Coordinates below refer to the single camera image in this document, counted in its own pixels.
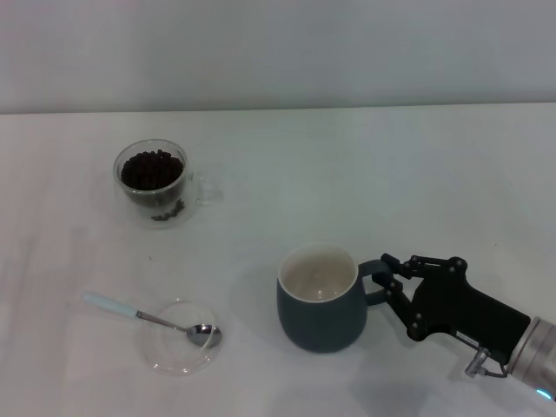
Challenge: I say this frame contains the double-wall glass cup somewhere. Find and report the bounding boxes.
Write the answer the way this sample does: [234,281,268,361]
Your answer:
[113,138,223,231]

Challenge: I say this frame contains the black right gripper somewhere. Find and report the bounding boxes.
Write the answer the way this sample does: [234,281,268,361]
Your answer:
[373,252,533,366]

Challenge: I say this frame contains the coffee bean pile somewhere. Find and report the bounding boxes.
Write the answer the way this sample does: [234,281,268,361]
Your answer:
[119,149,187,222]

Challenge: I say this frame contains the dark green ceramic mug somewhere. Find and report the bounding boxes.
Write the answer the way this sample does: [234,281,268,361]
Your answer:
[276,243,392,354]

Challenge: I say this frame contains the clear glass saucer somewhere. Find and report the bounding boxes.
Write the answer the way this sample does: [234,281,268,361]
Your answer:
[137,297,223,377]

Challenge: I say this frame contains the grey wrist cable connector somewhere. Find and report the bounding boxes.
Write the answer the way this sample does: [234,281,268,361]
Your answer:
[464,346,510,379]

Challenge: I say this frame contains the blue-handled metal spoon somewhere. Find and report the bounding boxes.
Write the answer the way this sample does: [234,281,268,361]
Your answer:
[83,293,222,348]

